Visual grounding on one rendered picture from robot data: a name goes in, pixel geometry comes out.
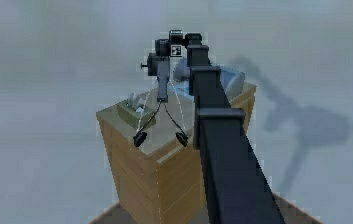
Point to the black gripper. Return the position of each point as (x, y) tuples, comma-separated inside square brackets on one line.
[(162, 71)]

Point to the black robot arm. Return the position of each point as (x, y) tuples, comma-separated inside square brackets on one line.
[(230, 160)]

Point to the olive green tissue box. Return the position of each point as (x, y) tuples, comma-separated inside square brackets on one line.
[(135, 111)]

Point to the light wooden chest of drawers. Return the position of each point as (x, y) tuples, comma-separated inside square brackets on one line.
[(157, 173)]

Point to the pale blue grey bowl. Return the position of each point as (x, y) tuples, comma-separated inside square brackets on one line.
[(232, 78)]

